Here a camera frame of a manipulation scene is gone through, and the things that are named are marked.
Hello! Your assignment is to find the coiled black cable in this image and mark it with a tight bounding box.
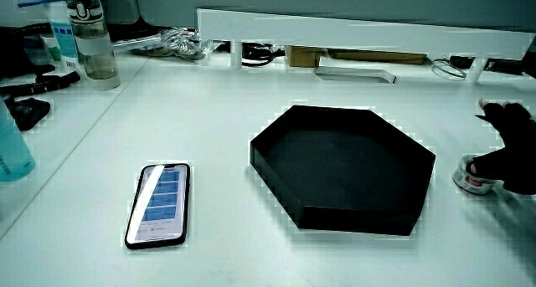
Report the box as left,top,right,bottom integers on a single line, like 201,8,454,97
241,43,286,68

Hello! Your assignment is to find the person's right hand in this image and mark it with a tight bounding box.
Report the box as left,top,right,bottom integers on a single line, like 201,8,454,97
470,99,536,196

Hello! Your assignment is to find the white desk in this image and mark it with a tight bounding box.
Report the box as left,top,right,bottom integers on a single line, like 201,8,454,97
0,52,536,287

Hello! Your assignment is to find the crumpled clear plastic wrap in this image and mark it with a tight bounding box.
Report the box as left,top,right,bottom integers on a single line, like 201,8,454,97
159,27,215,63

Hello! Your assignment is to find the roll of clear tape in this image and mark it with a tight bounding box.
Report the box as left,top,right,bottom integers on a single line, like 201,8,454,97
451,154,497,196

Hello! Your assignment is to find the white desk shelf riser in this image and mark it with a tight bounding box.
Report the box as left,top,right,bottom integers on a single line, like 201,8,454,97
196,8,536,84

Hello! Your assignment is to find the brown cardboard box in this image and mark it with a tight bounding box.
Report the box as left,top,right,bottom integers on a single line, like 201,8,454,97
286,45,322,69

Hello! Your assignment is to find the clear water bottle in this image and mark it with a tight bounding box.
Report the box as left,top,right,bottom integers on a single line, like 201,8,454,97
64,0,121,90

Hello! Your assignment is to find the black hexagonal tray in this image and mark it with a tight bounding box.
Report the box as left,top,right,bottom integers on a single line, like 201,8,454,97
250,105,437,237

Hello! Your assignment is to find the silver metal bar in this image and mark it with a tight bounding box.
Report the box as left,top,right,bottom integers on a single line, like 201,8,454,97
111,33,163,54

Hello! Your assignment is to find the black device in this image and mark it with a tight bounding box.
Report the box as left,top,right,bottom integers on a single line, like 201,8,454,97
449,35,536,79

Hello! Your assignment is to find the flat white tray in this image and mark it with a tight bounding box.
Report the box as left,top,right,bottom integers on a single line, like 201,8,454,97
313,65,397,85

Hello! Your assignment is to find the black strap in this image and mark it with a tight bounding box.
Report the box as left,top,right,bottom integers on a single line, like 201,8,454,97
0,70,81,99

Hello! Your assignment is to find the black smartphone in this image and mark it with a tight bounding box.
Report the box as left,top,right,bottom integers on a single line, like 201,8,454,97
124,162,192,251

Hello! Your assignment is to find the black pouch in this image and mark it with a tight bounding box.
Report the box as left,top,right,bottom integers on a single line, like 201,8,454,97
4,97,52,132

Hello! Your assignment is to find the teal translucent bottle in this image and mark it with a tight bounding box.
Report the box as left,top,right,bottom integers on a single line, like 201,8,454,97
0,97,37,182

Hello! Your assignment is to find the black bag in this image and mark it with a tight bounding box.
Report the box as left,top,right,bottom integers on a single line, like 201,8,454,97
0,23,57,80

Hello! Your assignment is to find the clear wire ring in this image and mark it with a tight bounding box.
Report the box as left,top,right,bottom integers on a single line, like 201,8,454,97
431,58,467,81

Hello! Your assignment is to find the white tube with teal label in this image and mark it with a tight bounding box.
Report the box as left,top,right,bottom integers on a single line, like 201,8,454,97
44,1,81,71

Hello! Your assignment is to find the flat wooden board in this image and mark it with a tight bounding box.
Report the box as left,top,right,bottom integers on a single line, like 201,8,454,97
327,48,429,66

